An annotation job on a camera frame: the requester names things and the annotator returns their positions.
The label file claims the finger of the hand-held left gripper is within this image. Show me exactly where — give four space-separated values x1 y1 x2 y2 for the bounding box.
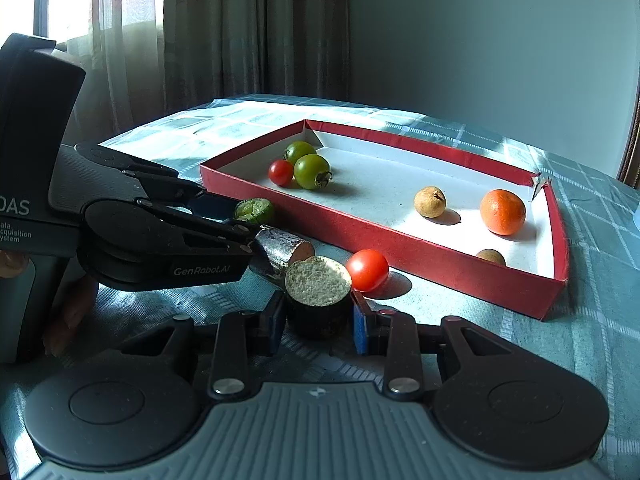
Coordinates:
140 199 258 291
75 142 236 221

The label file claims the green tomato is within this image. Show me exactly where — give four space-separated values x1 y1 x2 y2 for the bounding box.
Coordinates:
293 154 333 191
284 141 318 166

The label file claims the red cherry tomato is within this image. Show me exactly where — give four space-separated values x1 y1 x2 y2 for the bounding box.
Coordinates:
345 249 390 292
268 159 295 187

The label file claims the green cut sugarcane piece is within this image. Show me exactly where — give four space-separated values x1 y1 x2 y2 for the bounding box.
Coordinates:
234 198 275 226

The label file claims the patterned beige curtain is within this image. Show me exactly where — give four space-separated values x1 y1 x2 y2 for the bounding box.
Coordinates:
30 0 351 133

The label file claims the red shallow cardboard box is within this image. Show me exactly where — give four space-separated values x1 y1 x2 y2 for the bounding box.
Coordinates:
200 119 571 321

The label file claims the person's left hand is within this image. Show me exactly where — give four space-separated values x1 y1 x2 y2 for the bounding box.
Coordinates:
44 279 99 357

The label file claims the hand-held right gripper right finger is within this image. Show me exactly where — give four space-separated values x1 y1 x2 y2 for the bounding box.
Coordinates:
352 292 506 401

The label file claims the dark sugarcane piece pale end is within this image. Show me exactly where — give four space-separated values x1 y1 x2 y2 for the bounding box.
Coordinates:
284 256 353 341

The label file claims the brown ornate wall moulding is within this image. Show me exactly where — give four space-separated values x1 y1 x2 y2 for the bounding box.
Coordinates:
617 105 640 183

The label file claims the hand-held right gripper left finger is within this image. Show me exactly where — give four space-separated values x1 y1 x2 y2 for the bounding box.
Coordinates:
120 292 287 402

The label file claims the silvery sugarcane piece orange end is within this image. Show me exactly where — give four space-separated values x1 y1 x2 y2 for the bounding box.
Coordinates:
250 226 315 288

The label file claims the dark window frame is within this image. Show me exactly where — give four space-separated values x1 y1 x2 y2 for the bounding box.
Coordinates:
32 0 55 43

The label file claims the orange tangerine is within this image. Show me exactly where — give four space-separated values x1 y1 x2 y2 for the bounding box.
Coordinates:
480 189 527 236

